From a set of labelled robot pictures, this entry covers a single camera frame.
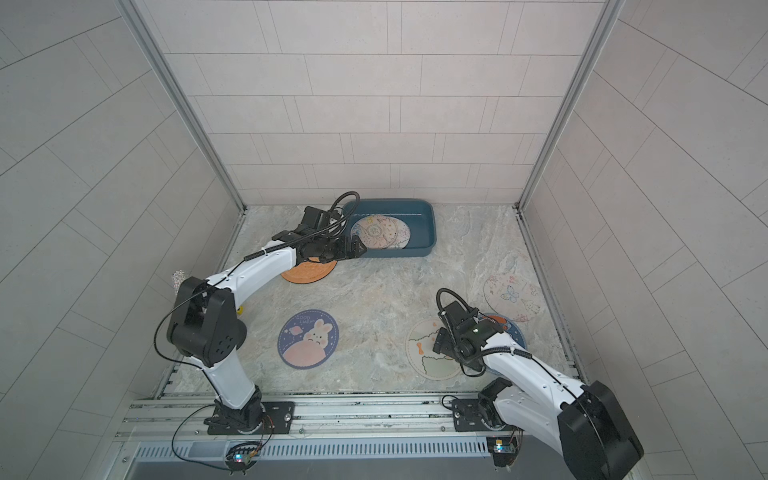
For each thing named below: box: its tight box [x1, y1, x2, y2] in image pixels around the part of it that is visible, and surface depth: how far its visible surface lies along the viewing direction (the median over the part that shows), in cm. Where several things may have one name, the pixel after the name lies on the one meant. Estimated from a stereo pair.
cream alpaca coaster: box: [406, 318, 461, 381], surface depth 82 cm
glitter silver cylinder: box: [172, 269, 186, 296], surface depth 74 cm
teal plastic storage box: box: [345, 198, 437, 258], surface depth 110 cm
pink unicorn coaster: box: [387, 218, 411, 249], surface depth 108 cm
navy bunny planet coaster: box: [277, 309, 340, 370], surface depth 85 cm
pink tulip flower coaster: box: [351, 215, 397, 249], surface depth 110 cm
